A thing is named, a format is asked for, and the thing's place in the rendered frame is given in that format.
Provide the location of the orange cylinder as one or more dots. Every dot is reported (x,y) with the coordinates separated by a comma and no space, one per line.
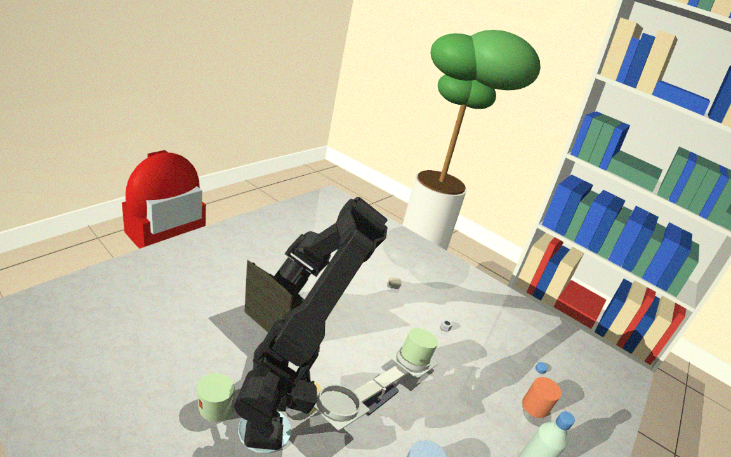
(541,397)

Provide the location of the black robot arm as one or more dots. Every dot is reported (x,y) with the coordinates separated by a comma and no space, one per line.
(296,338)

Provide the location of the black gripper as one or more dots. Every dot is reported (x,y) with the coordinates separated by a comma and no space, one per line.
(266,435)

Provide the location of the light green cylinder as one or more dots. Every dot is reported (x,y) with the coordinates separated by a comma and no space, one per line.
(215,393)
(419,347)

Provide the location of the grey cylinder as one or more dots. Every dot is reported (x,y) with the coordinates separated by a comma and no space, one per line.
(425,448)

